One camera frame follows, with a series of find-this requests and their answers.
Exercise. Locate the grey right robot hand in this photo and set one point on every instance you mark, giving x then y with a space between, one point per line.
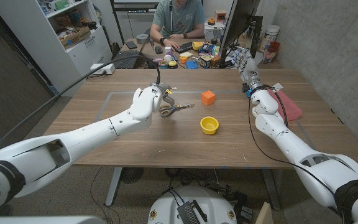
247 68

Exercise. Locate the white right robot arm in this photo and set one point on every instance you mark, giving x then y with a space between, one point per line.
291 146

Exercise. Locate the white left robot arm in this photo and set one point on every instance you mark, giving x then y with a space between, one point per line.
82 137

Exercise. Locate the orange block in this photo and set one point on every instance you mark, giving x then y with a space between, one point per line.
208 98

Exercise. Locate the small orange cup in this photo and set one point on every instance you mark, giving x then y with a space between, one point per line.
183 59

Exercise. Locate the light wooden block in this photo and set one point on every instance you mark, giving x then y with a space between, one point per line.
265 215

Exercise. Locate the white canister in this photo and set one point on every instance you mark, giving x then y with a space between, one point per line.
269 37

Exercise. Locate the black monitor on stand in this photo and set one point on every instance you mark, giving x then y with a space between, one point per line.
239 18

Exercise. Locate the blue flat container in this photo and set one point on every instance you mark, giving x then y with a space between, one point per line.
192 65

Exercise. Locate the yellow sponge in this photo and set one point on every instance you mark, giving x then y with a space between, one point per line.
186 54

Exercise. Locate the black keyboard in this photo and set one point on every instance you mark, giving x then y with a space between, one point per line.
184 47

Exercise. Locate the yellow black tape roll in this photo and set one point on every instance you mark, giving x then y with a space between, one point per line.
172 64

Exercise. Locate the person in green t-shirt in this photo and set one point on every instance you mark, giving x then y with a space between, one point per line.
180 18

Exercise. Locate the black computer mouse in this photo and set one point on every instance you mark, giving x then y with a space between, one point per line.
158 49

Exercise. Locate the black phone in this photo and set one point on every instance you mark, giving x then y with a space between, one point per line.
131 44

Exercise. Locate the black laptop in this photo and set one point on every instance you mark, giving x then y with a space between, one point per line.
127 62

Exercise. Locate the grey table leg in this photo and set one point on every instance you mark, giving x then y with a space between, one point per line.
272 189
113 186

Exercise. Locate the white power strip box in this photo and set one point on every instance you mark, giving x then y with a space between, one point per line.
104 70

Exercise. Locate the black electronics box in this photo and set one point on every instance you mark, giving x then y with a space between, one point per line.
186 213

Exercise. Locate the round black floor fan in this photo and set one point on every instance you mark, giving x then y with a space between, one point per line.
131 175

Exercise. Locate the white robot torso base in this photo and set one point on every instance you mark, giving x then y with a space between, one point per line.
166 208

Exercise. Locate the cardboard box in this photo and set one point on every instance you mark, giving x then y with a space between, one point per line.
76 37

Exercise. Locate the white shelf cabinet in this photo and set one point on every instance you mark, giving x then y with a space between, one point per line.
73 59

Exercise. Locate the grey duct tape roll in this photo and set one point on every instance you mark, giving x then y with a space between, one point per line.
142 39

